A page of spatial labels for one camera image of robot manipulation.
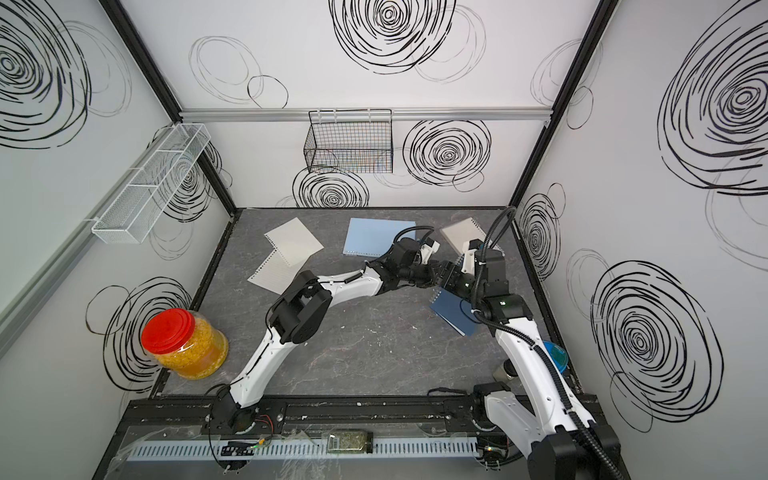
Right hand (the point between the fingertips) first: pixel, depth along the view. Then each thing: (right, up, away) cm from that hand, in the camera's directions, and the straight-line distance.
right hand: (439, 273), depth 78 cm
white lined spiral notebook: (+16, +12, +37) cm, 42 cm away
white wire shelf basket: (-76, +14, -6) cm, 78 cm away
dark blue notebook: (+3, -8, -8) cm, 12 cm away
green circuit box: (-22, -37, -11) cm, 44 cm away
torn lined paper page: (-52, -3, +22) cm, 57 cm away
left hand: (+7, -4, +9) cm, 12 cm away
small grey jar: (+16, -24, -5) cm, 29 cm away
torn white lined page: (-49, +8, +33) cm, 60 cm away
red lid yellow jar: (-61, -15, -8) cm, 63 cm away
